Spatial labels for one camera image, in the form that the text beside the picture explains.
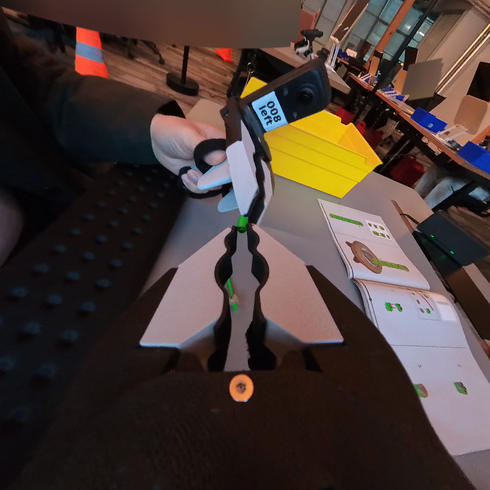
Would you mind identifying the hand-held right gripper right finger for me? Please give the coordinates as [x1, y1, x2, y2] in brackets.
[246, 223, 345, 371]

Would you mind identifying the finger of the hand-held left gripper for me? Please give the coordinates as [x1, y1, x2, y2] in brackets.
[226, 139, 267, 225]
[250, 162, 275, 226]

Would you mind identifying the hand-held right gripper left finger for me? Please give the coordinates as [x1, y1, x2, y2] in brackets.
[139, 226, 238, 371]

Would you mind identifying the green rod with tan cap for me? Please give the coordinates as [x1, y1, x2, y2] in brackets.
[226, 279, 242, 313]

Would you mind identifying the yellow plastic bin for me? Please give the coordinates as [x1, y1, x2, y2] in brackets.
[240, 77, 383, 198]

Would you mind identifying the person's left forearm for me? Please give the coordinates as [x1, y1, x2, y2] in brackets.
[0, 38, 187, 169]

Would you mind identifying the person's left hand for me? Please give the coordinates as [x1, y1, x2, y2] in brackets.
[150, 113, 228, 194]

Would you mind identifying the black round-base pole stand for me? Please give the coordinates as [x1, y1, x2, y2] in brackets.
[166, 46, 200, 96]

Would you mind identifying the blue plastic bin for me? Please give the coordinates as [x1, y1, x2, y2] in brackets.
[410, 107, 448, 131]
[457, 141, 490, 173]

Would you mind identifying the red plastic bin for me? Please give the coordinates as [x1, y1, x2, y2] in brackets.
[390, 155, 425, 186]

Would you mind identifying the white instruction booklet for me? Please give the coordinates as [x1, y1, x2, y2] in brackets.
[318, 198, 490, 457]

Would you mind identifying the black box with green lights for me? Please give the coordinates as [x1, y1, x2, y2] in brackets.
[416, 210, 490, 266]

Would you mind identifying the black monitor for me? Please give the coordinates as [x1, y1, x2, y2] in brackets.
[468, 61, 490, 102]

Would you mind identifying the orange striped traffic cone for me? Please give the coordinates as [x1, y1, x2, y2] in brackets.
[75, 27, 109, 79]

